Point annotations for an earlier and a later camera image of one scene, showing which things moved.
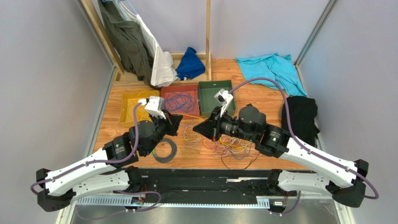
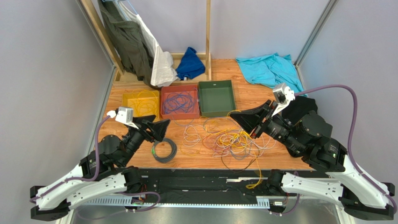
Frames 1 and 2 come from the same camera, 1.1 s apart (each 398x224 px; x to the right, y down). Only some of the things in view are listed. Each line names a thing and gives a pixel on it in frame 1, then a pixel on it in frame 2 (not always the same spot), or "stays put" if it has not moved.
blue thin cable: (183, 101) stays put
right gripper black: (215, 124) -> (261, 120)
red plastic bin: (183, 100) stays put
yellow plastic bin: (128, 101) stays put
